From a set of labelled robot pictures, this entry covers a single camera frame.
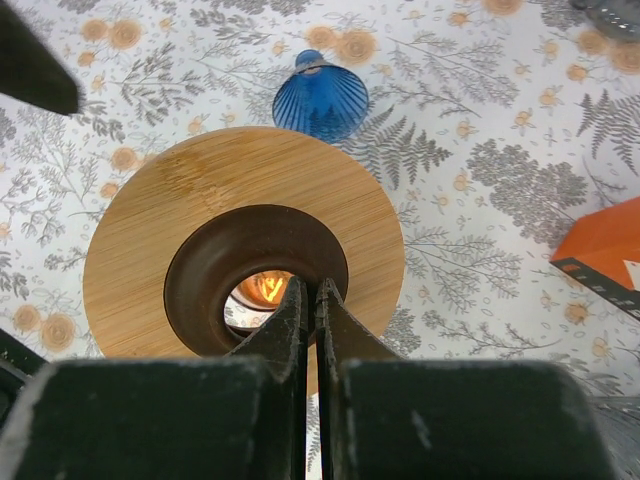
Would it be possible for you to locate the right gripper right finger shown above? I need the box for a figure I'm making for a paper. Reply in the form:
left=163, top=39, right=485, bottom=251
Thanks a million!
left=314, top=279, right=398, bottom=479

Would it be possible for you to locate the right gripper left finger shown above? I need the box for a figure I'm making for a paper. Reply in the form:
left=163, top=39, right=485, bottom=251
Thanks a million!
left=228, top=276, right=308, bottom=385

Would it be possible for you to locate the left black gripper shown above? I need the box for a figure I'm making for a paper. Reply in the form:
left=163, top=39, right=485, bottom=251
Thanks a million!
left=1, top=1, right=80, bottom=115

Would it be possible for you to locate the wooden ring dripper stand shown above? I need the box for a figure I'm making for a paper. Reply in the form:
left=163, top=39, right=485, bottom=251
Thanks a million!
left=83, top=127, right=404, bottom=391

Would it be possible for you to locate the blue glass dripper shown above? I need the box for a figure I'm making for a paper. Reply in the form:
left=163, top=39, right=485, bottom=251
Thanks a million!
left=272, top=49, right=369, bottom=144

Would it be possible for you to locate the orange coffee filter box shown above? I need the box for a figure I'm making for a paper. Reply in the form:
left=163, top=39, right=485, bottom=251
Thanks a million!
left=550, top=198, right=640, bottom=319

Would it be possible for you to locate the orange glass carafe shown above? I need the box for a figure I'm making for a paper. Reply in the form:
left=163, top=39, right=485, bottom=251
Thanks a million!
left=224, top=270, right=292, bottom=337

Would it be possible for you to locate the floral tablecloth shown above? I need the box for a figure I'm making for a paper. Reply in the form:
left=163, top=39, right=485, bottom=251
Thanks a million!
left=0, top=0, right=640, bottom=474

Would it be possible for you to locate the grey glass carafe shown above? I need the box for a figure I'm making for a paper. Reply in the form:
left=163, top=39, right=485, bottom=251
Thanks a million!
left=569, top=0, right=639, bottom=42

